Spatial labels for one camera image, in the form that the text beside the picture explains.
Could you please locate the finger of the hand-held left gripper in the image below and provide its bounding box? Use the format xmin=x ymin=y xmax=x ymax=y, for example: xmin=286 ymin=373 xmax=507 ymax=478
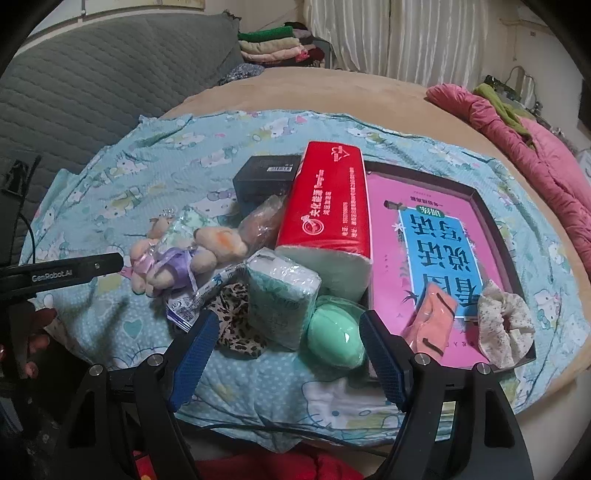
xmin=76 ymin=253 xmax=124 ymax=283

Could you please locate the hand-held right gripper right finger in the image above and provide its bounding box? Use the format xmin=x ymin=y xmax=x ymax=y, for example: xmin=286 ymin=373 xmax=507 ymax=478
xmin=359 ymin=310 xmax=546 ymax=480

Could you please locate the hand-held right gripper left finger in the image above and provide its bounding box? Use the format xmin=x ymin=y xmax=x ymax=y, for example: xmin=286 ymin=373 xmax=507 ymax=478
xmin=46 ymin=311 xmax=220 ymax=480

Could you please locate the blue white wipe packet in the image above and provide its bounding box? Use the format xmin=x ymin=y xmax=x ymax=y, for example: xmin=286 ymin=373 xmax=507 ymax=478
xmin=166 ymin=263 xmax=247 ymax=333

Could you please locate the green egg-shaped sponge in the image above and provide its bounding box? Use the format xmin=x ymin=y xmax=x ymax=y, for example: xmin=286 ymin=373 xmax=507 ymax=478
xmin=307 ymin=295 xmax=368 ymax=370

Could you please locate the leopard print scrunchie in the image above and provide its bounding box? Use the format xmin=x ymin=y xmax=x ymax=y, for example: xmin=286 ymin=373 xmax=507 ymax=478
xmin=203 ymin=282 xmax=269 ymax=358

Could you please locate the small patterned green tissue pack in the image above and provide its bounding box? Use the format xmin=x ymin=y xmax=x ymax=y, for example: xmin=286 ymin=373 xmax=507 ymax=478
xmin=159 ymin=205 xmax=218 ymax=252

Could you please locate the large mint tissue pack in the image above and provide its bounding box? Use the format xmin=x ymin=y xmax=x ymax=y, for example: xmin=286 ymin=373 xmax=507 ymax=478
xmin=246 ymin=248 xmax=322 ymax=352

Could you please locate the beige plush bear toy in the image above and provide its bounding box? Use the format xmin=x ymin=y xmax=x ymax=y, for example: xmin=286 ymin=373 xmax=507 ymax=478
xmin=129 ymin=215 xmax=250 ymax=296

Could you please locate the bagged orange puff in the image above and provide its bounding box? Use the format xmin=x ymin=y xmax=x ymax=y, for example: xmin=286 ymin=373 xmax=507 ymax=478
xmin=238 ymin=194 xmax=289 ymax=257

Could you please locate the red tissue pack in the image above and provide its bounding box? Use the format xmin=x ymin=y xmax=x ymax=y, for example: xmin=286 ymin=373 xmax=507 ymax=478
xmin=276 ymin=141 xmax=374 ymax=301

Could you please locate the dark shallow tray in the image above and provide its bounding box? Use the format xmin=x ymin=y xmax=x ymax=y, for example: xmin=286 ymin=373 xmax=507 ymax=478
xmin=360 ymin=161 xmax=539 ymax=374

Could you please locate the person's left hand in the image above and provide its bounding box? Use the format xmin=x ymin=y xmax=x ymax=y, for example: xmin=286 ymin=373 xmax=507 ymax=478
xmin=18 ymin=307 xmax=58 ymax=380

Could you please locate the cat print light blue blanket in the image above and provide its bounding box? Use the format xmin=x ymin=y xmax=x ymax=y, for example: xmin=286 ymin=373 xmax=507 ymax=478
xmin=18 ymin=108 xmax=591 ymax=444

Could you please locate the pink book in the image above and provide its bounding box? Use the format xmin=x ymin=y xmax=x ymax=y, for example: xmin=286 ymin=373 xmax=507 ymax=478
xmin=367 ymin=171 xmax=513 ymax=365

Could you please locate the floral white scrunchie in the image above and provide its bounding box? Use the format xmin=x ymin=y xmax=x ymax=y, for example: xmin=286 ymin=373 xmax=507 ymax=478
xmin=477 ymin=280 xmax=536 ymax=370

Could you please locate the red garment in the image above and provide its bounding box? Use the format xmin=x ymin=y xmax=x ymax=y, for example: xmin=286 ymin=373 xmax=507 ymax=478
xmin=134 ymin=443 xmax=365 ymax=480

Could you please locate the grey quilted sofa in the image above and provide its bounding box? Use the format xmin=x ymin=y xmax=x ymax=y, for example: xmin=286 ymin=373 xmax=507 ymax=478
xmin=0 ymin=11 xmax=245 ymax=185

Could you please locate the black cardboard box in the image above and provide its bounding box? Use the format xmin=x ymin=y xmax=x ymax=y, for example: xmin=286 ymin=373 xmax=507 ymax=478
xmin=232 ymin=155 xmax=303 ymax=213

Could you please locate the dark floral cloth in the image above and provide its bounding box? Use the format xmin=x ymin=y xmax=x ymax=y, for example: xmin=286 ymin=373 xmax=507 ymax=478
xmin=217 ymin=62 xmax=265 ymax=87

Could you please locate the pink quilt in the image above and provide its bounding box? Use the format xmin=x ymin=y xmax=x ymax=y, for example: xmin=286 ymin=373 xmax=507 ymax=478
xmin=425 ymin=83 xmax=591 ymax=278

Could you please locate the beige bed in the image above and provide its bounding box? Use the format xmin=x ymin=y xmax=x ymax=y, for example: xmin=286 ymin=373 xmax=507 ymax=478
xmin=152 ymin=67 xmax=591 ymax=444

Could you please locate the pile of folded clothes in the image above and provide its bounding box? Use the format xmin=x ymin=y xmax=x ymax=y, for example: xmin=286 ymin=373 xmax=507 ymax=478
xmin=237 ymin=21 xmax=333 ymax=65

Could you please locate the green cloth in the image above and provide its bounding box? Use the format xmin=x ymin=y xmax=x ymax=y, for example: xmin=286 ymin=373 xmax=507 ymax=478
xmin=473 ymin=82 xmax=536 ymax=139

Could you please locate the cluttered desk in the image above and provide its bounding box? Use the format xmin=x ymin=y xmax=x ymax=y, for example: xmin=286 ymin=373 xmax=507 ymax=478
xmin=482 ymin=65 xmax=543 ymax=114

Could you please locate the white curtain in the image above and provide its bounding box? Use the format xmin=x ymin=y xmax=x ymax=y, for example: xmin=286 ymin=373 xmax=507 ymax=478
xmin=302 ymin=0 xmax=490 ymax=79

